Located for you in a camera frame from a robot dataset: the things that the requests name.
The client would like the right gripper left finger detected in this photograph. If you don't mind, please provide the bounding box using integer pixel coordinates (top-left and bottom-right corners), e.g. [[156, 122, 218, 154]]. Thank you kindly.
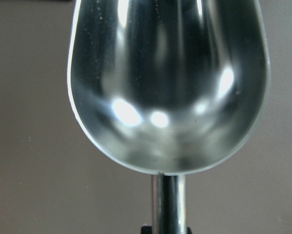
[[140, 225, 153, 234]]

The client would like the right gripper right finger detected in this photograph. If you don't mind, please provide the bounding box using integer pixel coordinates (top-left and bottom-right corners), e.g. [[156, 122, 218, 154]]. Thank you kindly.
[[187, 227, 192, 234]]

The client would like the steel ice scoop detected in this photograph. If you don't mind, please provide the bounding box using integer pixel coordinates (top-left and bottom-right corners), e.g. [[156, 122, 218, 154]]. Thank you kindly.
[[67, 0, 271, 234]]

